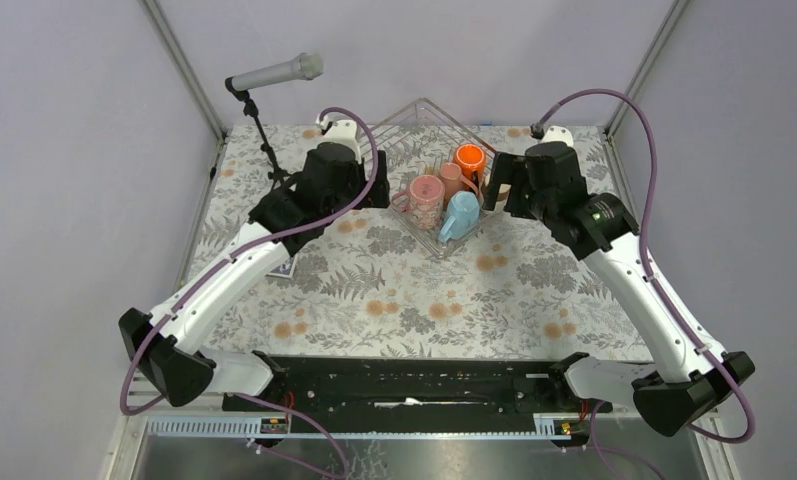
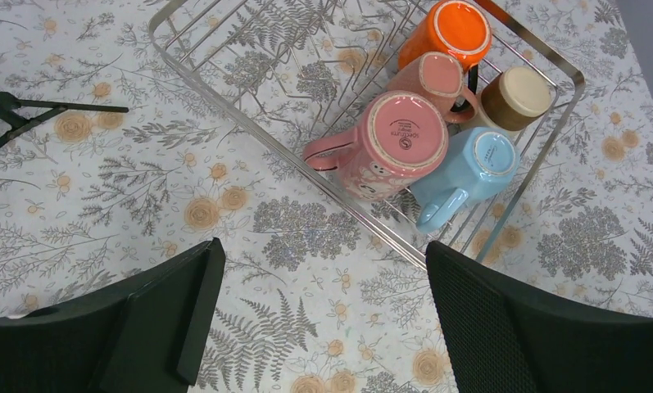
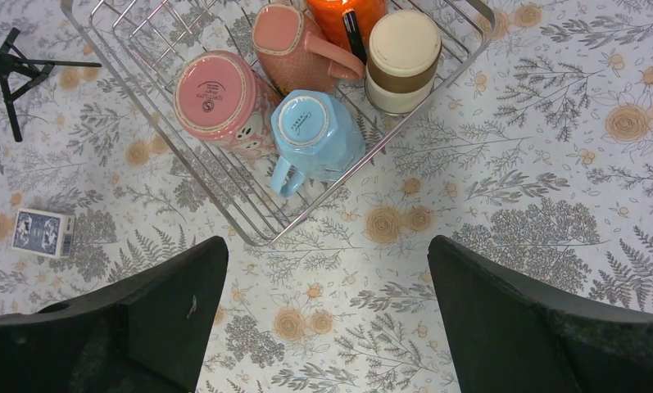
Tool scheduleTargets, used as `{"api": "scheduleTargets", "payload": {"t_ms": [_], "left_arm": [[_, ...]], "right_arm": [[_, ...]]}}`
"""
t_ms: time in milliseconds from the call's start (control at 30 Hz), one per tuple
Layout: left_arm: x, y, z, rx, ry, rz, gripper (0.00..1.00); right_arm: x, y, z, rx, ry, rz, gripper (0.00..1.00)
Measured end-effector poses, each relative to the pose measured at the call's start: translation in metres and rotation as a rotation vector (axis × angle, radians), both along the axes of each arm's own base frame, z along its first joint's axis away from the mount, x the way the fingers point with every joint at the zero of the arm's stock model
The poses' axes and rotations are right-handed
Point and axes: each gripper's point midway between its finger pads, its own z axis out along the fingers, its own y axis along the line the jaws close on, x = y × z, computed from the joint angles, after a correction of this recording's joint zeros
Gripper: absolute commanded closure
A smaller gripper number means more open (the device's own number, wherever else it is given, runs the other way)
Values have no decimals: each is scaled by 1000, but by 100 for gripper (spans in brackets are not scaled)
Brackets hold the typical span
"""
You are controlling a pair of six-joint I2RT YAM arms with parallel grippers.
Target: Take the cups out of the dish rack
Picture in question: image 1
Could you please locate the light blue mug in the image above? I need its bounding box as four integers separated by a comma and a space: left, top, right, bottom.
438, 191, 480, 244

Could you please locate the orange mug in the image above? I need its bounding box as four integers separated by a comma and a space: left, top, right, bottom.
453, 143, 487, 186

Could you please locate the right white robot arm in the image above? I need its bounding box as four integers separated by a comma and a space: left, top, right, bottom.
483, 141, 755, 437

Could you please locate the blue playing card box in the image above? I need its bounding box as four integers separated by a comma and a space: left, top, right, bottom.
267, 257, 297, 279

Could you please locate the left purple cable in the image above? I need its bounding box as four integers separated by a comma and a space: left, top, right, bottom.
119, 107, 381, 417

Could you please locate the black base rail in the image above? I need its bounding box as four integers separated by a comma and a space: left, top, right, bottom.
259, 355, 596, 434

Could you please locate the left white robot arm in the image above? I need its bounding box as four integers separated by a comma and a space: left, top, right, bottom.
118, 140, 389, 415

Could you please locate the purple cable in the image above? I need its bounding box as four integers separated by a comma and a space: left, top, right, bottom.
119, 107, 381, 417
533, 88, 757, 444

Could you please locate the black microphone tripod stand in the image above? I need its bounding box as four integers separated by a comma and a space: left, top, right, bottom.
236, 91, 289, 189

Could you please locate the cream brown-banded cup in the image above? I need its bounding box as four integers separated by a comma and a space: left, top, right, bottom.
481, 181, 511, 212

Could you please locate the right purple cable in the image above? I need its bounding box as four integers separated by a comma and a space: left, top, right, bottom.
533, 88, 757, 444

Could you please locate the pink floral mug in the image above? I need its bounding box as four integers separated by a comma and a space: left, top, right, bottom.
391, 174, 444, 230

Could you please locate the floral table mat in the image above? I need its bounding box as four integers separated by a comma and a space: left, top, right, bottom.
188, 123, 651, 361

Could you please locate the grey microphone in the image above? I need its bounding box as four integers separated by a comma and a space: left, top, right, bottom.
225, 53, 324, 92

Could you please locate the pink textured mug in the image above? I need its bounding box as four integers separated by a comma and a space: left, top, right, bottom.
439, 162, 479, 203

